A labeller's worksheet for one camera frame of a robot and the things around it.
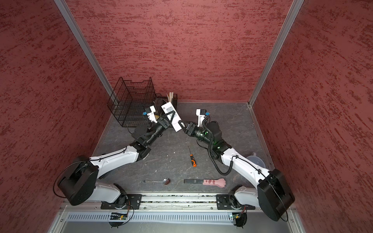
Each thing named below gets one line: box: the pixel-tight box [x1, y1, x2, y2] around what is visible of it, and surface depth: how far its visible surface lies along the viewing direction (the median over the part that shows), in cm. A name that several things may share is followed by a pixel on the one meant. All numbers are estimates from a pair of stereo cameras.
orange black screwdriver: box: [187, 145, 198, 167], surface depth 89 cm
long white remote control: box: [160, 101, 182, 133], surface depth 72 cm
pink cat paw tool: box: [183, 177, 227, 188], surface depth 81 cm
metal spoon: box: [142, 177, 171, 185], surface depth 82 cm
